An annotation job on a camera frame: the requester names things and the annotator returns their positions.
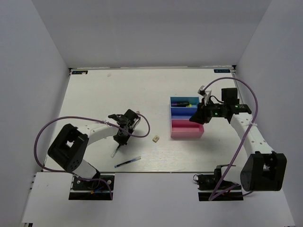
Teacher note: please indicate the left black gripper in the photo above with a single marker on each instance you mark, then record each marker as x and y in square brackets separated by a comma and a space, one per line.
[122, 141]

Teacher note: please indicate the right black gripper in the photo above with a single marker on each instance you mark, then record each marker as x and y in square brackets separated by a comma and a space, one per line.
[201, 115]

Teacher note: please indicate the purple cap black highlighter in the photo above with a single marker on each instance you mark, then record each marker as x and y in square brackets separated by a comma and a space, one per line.
[180, 104]

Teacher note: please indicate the green clear pen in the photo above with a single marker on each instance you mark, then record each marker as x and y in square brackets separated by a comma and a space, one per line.
[116, 150]

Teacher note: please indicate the blue clear pen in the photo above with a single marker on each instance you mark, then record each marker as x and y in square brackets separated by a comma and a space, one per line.
[127, 162]

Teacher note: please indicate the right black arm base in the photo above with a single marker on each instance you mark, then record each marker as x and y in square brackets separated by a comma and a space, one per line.
[210, 186]

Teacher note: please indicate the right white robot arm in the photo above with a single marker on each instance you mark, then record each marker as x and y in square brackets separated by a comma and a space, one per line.
[264, 169]

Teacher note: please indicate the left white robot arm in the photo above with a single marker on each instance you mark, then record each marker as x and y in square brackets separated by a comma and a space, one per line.
[69, 146]

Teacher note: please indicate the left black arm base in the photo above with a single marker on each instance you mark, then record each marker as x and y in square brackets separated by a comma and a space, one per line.
[92, 190]

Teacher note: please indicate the three-colour compartment box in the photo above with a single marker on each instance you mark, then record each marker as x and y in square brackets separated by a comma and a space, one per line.
[180, 126]

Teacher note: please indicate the small beige eraser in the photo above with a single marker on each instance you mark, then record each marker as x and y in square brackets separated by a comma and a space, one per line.
[155, 139]

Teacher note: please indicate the right blue corner label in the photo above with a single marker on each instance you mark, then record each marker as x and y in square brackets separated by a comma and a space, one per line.
[222, 71]

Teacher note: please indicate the blue corner label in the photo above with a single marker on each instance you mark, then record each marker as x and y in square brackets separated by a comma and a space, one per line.
[222, 71]
[79, 72]

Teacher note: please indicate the left blue corner label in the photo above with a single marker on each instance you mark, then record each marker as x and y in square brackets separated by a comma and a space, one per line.
[79, 72]

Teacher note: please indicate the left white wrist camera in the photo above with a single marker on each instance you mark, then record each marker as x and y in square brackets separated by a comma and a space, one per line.
[137, 120]

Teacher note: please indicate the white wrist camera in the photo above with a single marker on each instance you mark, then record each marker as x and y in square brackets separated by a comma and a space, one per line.
[205, 93]
[137, 120]

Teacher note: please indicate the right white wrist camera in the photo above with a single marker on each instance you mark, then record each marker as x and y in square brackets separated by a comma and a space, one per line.
[205, 93]

